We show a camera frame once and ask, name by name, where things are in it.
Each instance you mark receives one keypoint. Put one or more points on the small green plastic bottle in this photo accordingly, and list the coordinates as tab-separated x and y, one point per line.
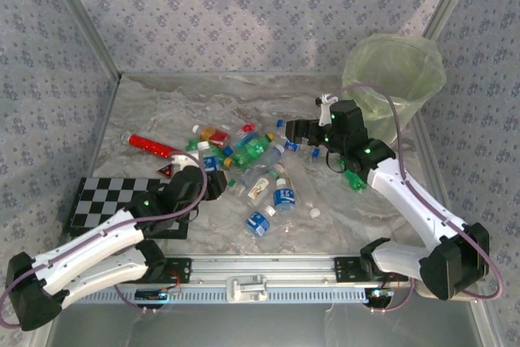
193	145

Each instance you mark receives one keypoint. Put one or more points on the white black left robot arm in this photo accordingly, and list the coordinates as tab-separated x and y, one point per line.
81	249

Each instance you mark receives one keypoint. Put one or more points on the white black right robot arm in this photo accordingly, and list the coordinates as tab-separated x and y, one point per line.
406	196

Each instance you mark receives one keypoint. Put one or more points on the clear bin with green bag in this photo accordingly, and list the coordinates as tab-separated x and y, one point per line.
406	75

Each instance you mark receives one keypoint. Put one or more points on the small blue label bottle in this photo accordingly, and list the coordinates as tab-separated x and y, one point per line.
291	145

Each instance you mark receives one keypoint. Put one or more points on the small clear bottle blue cap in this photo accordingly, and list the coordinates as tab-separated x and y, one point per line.
280	123
315	154

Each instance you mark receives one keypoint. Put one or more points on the small clear bottle green cap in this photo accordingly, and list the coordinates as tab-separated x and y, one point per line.
234	185

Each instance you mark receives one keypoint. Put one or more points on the clear bottle orange bird label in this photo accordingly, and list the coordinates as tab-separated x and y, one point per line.
260	190

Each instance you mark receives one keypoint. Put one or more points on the large green Sprite bottle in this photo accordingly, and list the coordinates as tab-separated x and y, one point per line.
252	150

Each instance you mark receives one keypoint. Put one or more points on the crushed clear plastic bottle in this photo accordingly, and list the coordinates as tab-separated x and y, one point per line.
302	184

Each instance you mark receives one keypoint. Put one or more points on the blue bottle red cap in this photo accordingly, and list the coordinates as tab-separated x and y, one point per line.
245	133

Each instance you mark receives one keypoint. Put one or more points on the red glitter tube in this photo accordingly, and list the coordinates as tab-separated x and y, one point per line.
150	144

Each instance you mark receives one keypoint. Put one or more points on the crushed green bottle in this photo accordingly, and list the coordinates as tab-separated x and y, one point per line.
354	181

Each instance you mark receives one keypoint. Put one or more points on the loose white bottle cap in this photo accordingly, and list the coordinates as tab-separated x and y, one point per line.
315	213

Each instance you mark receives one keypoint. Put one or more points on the black grey checkerboard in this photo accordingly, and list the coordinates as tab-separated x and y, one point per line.
101	200

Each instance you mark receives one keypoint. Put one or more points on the white plastic clamp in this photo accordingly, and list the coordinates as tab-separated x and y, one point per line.
246	288

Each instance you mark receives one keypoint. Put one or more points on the small circuit board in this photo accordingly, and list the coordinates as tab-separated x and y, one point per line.
380	294
150	294

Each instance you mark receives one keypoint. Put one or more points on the aluminium table side rail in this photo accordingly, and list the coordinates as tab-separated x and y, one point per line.
102	127
426	156

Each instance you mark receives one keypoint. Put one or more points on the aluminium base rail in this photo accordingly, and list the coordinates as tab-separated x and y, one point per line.
264	267

